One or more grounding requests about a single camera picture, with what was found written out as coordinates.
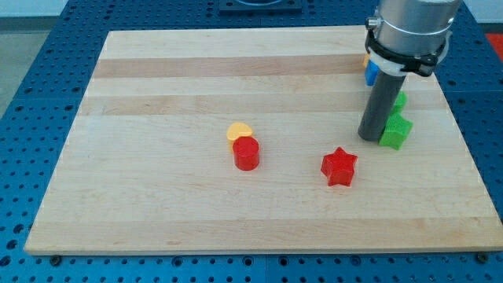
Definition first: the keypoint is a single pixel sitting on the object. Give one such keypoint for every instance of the wooden board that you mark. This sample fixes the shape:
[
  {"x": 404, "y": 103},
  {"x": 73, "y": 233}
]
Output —
[{"x": 146, "y": 168}]

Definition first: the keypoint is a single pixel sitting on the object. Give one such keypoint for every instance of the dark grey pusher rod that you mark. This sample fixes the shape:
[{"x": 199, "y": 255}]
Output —
[{"x": 378, "y": 108}]

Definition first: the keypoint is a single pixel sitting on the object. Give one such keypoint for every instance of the red cylinder block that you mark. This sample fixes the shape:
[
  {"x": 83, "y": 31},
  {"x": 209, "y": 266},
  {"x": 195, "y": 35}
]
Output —
[{"x": 246, "y": 153}]

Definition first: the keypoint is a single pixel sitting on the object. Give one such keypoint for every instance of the red star block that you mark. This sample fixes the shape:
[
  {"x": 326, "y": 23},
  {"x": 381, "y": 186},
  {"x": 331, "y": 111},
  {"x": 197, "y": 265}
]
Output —
[{"x": 338, "y": 167}]

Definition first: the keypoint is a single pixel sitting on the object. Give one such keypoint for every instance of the yellow block behind arm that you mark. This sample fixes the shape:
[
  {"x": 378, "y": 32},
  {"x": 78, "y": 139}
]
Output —
[{"x": 365, "y": 61}]

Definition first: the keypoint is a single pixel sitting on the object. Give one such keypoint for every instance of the green star block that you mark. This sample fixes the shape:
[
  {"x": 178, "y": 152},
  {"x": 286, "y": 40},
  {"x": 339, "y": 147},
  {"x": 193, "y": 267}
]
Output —
[{"x": 396, "y": 131}]

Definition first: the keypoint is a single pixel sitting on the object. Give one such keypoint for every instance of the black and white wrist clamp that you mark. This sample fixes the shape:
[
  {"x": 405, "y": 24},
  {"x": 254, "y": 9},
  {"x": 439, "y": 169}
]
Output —
[{"x": 396, "y": 64}]

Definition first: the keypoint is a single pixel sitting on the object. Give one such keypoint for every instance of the yellow heart block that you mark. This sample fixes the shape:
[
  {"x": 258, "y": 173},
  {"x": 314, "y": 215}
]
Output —
[{"x": 237, "y": 130}]

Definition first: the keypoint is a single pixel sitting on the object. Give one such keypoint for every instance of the green block behind rod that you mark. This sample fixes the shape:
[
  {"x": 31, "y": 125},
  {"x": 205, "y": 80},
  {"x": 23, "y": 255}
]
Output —
[{"x": 400, "y": 103}]

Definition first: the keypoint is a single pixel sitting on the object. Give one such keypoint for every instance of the blue block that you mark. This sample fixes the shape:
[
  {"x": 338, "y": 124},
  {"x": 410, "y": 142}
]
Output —
[{"x": 371, "y": 72}]

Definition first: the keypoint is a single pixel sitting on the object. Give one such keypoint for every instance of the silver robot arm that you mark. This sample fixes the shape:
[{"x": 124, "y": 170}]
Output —
[{"x": 414, "y": 27}]

